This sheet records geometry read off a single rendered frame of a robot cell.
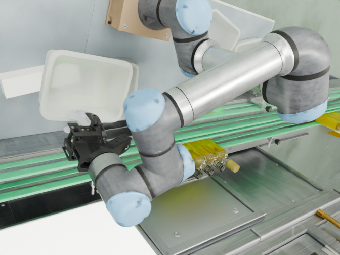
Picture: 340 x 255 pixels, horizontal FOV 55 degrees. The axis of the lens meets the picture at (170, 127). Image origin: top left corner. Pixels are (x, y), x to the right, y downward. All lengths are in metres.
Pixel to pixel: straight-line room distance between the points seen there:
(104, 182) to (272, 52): 0.42
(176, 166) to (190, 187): 0.73
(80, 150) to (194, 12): 0.54
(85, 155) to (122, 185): 0.12
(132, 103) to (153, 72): 0.83
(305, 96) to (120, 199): 0.47
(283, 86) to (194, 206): 0.65
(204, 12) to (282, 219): 0.82
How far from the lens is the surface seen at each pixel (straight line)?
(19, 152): 1.18
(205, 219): 1.24
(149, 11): 1.14
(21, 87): 1.14
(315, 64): 0.77
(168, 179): 0.65
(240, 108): 1.57
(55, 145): 1.20
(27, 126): 1.27
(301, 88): 0.79
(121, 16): 1.15
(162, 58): 1.40
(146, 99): 0.57
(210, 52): 1.03
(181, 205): 1.28
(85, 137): 0.75
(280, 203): 1.52
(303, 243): 1.38
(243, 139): 1.66
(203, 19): 1.05
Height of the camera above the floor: 1.85
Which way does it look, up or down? 45 degrees down
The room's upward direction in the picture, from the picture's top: 127 degrees clockwise
